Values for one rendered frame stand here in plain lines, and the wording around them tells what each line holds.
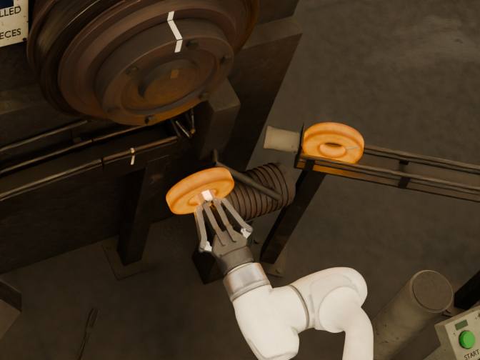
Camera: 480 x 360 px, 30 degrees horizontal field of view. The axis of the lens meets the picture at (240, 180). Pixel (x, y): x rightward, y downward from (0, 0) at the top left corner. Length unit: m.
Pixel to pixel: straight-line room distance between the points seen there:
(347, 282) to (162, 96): 0.55
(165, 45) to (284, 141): 0.69
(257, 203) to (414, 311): 0.50
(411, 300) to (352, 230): 0.67
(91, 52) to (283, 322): 0.66
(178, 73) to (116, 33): 0.15
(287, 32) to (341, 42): 1.21
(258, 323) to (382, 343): 0.85
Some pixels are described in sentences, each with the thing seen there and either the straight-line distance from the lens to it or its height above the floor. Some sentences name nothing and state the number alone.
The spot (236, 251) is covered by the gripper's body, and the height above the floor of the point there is 0.87.
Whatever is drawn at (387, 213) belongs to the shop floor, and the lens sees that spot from 3.09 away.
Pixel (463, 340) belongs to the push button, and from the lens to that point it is 2.28.
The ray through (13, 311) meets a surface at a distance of 2.08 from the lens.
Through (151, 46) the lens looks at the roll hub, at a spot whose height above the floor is 1.24.
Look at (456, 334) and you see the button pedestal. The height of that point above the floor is 0.61.
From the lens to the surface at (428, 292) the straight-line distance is 2.40.
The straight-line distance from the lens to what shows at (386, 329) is 2.57.
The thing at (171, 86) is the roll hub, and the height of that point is 1.11.
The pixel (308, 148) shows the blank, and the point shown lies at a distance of 2.28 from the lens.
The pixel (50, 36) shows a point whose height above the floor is 1.20.
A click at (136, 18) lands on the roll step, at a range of 1.66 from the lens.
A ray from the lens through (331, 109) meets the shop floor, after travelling 3.23.
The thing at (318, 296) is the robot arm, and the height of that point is 0.89.
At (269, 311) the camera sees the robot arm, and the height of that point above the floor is 0.88.
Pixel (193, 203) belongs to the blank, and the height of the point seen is 0.80.
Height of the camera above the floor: 2.56
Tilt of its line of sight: 59 degrees down
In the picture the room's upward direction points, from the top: 23 degrees clockwise
